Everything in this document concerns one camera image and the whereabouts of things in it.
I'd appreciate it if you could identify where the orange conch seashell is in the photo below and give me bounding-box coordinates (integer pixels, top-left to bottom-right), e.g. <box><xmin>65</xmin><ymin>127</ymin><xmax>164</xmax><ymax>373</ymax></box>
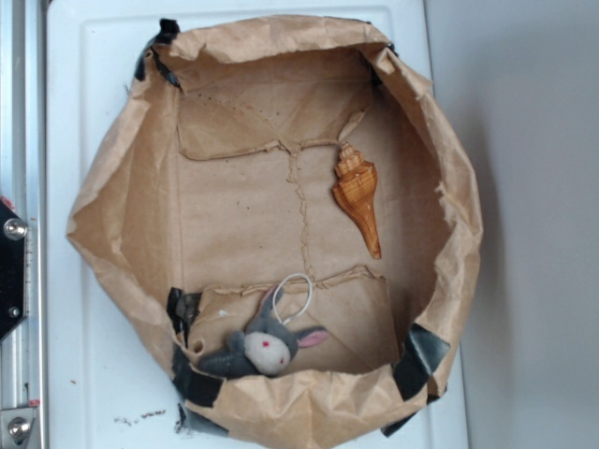
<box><xmin>332</xmin><ymin>142</ymin><xmax>382</xmax><ymax>259</ymax></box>

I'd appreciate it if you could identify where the brown paper bag tray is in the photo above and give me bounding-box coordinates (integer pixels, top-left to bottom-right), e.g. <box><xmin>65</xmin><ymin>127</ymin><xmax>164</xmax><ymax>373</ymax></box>
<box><xmin>67</xmin><ymin>15</ymin><xmax>483</xmax><ymax>448</ymax></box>

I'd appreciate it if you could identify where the gray plush donkey toy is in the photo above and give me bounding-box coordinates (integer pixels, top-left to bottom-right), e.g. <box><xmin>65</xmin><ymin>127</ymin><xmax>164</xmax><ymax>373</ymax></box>
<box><xmin>197</xmin><ymin>273</ymin><xmax>329</xmax><ymax>379</ymax></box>

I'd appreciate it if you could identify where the black metal bracket plate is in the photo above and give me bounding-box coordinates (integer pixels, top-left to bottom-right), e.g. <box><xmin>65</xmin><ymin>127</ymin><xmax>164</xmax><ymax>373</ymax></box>
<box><xmin>0</xmin><ymin>196</ymin><xmax>28</xmax><ymax>342</ymax></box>

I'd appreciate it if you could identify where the aluminium frame rail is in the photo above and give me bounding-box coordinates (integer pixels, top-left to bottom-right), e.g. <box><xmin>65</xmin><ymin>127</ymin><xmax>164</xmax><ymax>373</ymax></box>
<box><xmin>1</xmin><ymin>1</ymin><xmax>47</xmax><ymax>448</ymax></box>

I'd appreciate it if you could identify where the silver corner bracket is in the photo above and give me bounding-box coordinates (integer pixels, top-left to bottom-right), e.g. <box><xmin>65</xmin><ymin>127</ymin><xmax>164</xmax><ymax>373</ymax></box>
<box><xmin>0</xmin><ymin>407</ymin><xmax>39</xmax><ymax>449</ymax></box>

